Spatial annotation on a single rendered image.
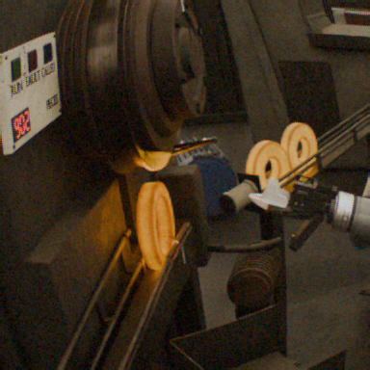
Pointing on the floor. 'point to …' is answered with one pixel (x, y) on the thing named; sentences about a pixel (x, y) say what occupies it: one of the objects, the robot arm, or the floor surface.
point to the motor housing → (253, 280)
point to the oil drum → (357, 17)
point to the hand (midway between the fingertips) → (253, 199)
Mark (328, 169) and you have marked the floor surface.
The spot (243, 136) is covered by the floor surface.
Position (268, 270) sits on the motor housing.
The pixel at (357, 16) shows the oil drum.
